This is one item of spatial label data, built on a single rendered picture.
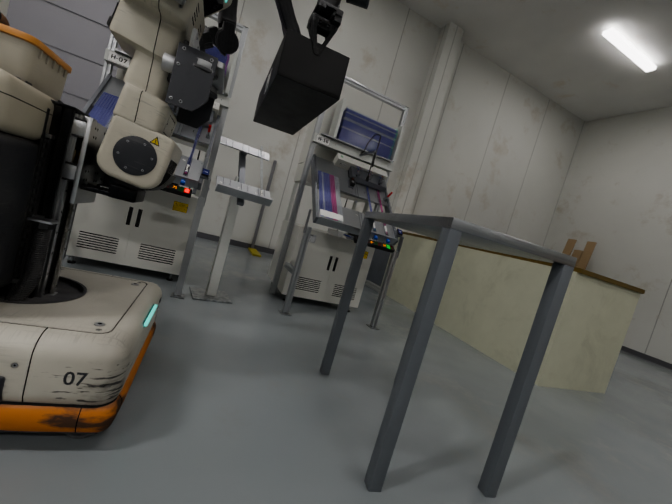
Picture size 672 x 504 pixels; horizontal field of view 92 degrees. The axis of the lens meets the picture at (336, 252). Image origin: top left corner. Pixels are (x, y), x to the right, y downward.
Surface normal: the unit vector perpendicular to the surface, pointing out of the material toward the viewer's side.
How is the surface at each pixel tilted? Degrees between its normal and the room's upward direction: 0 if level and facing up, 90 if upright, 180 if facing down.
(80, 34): 90
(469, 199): 90
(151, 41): 90
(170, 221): 90
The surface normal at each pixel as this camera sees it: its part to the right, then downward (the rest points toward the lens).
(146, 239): 0.36, 0.17
